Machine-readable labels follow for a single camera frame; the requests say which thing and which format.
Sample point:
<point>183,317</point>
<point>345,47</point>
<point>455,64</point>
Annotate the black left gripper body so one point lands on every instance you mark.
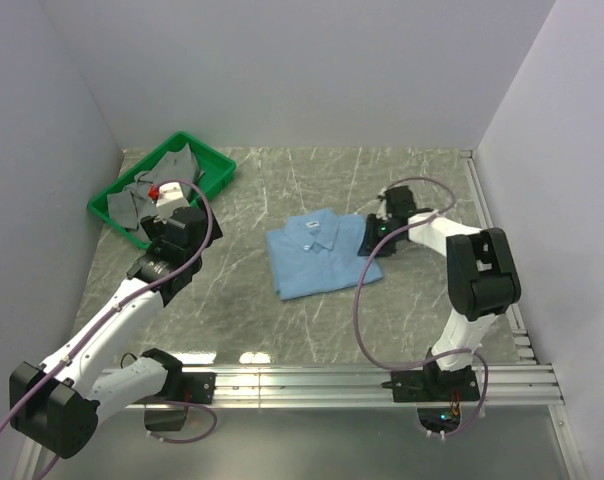
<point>155,228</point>

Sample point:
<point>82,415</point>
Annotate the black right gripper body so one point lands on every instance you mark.
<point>389,247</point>

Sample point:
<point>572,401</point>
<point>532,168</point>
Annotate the light blue long sleeve shirt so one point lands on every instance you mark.
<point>317,253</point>

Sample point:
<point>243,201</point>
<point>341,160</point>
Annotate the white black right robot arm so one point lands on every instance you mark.
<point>482,279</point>

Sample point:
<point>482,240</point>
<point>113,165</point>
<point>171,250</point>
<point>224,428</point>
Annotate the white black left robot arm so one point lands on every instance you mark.
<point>61,402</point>

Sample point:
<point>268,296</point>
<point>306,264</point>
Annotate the green plastic bin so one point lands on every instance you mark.
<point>218,173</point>

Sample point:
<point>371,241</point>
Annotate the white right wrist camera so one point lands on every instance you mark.
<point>381,213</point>

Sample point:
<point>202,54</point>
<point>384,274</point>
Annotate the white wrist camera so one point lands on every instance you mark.
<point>167,198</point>
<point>381,213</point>

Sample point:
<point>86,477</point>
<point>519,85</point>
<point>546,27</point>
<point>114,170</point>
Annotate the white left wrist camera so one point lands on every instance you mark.
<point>167,198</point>

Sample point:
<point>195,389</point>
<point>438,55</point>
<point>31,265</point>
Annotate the aluminium side rail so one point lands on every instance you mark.
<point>496,255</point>

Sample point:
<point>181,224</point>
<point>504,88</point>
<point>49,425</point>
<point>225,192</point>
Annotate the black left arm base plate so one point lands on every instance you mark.
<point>188,387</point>

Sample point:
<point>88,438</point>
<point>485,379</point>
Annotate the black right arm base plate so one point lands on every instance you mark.
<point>412,387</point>

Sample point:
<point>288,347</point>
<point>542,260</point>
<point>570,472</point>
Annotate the aluminium front mounting rail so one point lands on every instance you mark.
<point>359,386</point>

